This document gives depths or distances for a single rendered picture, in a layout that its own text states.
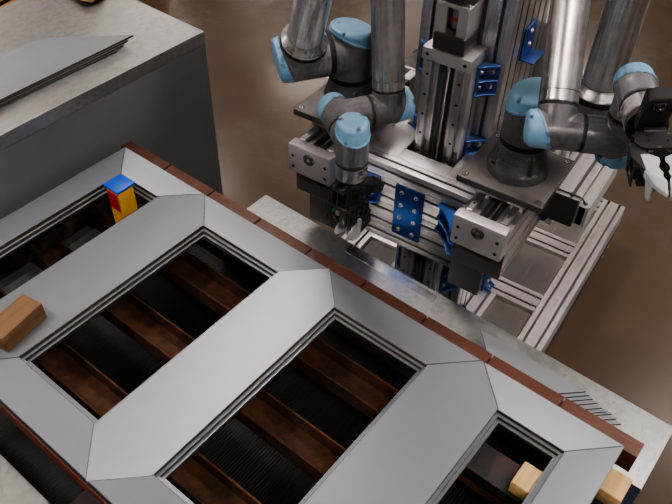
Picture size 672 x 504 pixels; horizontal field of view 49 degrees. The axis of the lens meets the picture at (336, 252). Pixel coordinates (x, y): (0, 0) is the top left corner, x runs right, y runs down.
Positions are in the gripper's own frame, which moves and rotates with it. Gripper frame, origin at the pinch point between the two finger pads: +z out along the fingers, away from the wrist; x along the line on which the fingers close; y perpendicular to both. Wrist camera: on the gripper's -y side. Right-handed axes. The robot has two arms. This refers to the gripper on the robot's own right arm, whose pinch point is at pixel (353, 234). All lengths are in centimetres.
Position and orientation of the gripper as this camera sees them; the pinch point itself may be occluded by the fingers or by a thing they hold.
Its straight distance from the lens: 184.8
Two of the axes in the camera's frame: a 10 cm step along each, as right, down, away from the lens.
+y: -6.3, 5.4, -5.6
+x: 7.8, 4.5, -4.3
